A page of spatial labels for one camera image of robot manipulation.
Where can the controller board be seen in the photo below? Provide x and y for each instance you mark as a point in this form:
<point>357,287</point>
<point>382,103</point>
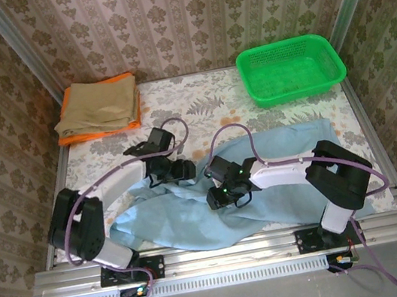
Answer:
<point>341,260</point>
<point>135,292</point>

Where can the aluminium frame beam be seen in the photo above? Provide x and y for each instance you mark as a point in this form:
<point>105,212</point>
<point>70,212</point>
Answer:
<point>231,255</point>

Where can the left controller board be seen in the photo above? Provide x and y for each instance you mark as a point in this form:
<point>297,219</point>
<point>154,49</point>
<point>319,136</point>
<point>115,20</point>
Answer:
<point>135,292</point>

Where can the right controller board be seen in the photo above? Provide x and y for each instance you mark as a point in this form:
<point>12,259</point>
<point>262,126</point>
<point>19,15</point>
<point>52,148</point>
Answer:
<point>341,260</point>

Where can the folded khaki trousers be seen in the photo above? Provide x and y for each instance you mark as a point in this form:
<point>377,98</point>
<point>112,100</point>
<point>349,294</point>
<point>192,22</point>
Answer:
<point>96,108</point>

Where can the floral tablecloth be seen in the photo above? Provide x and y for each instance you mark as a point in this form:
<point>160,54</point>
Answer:
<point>174,95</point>

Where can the folded orange trousers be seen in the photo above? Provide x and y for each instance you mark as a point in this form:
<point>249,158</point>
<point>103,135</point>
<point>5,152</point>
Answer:
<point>86,138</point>

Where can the green plastic basket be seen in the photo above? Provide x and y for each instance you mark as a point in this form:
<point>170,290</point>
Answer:
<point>286,80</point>

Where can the aluminium table side rail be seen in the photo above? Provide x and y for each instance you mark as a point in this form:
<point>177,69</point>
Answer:
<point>62,171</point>
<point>360,110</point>

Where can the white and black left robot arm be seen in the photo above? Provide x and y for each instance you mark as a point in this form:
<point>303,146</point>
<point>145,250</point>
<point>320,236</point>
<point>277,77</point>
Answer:
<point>120,182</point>

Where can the light blue trousers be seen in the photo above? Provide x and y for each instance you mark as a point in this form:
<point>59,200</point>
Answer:
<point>180,220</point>

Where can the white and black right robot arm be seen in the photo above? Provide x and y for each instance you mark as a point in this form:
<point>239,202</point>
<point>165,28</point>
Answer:
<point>283,174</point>

